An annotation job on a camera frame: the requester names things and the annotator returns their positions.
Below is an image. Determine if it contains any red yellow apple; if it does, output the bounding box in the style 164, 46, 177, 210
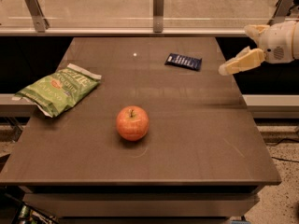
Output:
116, 105, 150, 141

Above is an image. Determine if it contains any middle metal railing bracket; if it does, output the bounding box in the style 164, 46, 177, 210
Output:
153, 0, 164, 33

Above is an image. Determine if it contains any green chip bag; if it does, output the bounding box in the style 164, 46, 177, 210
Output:
13, 63, 101, 118

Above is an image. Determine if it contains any brown table with drawers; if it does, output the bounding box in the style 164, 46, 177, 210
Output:
1, 37, 280, 223

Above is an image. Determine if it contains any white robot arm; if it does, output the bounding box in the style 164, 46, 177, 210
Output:
219, 21, 299, 76

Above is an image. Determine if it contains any left metal railing bracket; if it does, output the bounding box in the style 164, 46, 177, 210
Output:
24, 0, 50, 33

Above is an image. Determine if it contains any right metal railing bracket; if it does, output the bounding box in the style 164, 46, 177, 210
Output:
268, 0, 293, 25

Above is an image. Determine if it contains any black floor cable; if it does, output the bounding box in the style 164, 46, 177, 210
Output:
264, 137, 299, 164

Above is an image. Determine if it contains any blue rxbar blueberry wrapper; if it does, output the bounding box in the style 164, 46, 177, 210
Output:
164, 53, 202, 71

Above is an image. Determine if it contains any metal railing bracket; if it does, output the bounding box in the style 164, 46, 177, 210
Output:
268, 0, 293, 25
24, 0, 50, 33
153, 0, 164, 33

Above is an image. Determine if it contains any glass railing panel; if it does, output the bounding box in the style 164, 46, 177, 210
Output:
0, 0, 299, 30

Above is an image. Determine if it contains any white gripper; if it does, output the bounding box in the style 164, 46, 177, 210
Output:
219, 21, 296, 76

